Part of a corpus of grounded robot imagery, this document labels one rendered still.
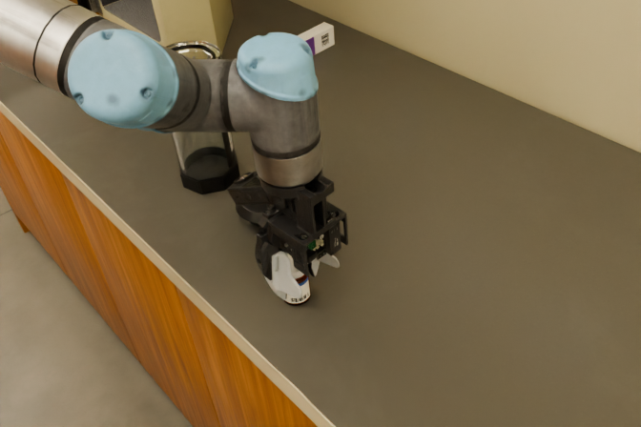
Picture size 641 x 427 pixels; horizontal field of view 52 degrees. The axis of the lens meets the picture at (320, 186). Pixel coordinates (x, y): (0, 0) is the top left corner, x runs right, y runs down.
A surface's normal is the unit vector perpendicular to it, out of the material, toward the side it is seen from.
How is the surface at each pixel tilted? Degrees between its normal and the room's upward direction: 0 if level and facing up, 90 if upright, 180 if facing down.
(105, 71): 53
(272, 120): 90
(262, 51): 0
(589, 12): 90
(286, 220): 0
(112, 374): 0
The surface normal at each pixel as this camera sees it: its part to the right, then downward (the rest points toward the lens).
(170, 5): 0.67, 0.45
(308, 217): -0.71, 0.50
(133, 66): -0.15, 0.06
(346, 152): -0.07, -0.76
